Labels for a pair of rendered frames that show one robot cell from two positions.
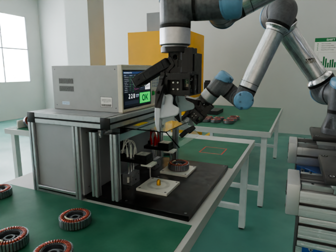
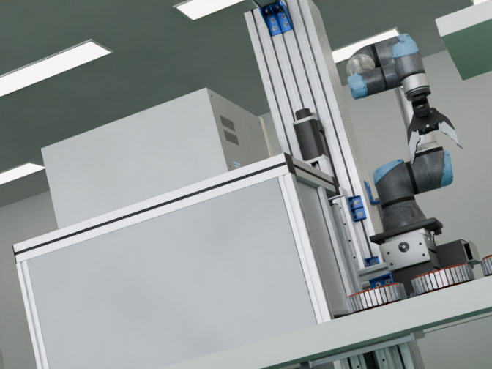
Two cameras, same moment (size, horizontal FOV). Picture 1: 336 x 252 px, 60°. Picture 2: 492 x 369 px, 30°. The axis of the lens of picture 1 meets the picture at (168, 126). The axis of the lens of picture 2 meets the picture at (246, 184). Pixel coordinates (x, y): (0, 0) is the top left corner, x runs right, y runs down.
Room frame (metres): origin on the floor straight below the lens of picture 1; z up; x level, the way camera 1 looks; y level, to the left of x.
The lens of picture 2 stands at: (1.61, 2.46, 0.68)
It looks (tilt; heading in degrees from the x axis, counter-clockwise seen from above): 12 degrees up; 263
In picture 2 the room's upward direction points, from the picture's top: 15 degrees counter-clockwise
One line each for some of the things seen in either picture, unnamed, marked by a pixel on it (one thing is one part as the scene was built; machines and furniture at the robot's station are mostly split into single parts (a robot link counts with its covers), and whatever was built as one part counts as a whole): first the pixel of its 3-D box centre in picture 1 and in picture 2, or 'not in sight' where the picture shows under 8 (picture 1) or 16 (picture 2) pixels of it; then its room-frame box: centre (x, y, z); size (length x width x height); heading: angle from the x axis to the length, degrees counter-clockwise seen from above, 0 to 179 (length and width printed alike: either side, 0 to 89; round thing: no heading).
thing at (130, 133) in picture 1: (150, 125); not in sight; (1.41, 0.08, 1.03); 0.62 x 0.01 x 0.03; 156
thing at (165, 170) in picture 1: (178, 169); not in sight; (1.48, -0.06, 0.78); 0.15 x 0.15 x 0.01; 66
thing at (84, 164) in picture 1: (124, 143); not in sight; (1.47, 0.23, 0.92); 0.66 x 0.01 x 0.30; 156
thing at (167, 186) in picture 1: (158, 186); not in sight; (1.26, 0.04, 0.78); 0.15 x 0.15 x 0.01; 66
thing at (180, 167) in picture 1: (178, 165); not in sight; (1.48, -0.06, 0.80); 0.11 x 0.11 x 0.04
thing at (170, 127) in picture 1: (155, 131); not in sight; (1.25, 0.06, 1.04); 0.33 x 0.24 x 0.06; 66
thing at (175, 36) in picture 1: (175, 38); (414, 86); (0.74, -0.02, 1.37); 0.08 x 0.08 x 0.05
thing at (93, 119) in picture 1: (113, 110); (184, 218); (1.50, 0.29, 1.09); 0.68 x 0.44 x 0.05; 156
